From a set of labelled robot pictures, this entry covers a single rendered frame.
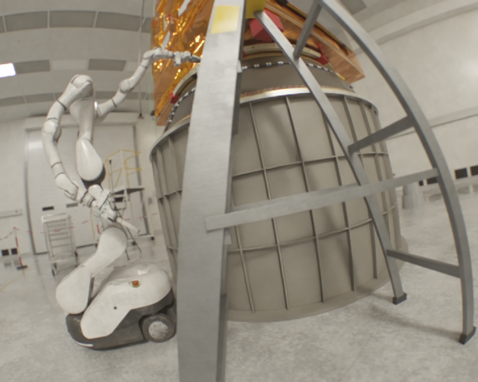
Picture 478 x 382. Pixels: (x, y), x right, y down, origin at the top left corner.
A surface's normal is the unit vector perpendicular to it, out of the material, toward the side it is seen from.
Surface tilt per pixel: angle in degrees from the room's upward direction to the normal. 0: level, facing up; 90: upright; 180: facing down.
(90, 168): 90
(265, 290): 90
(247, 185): 90
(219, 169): 87
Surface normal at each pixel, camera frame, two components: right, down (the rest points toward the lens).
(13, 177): 0.61, -0.15
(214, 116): 0.01, -0.11
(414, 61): -0.77, 0.11
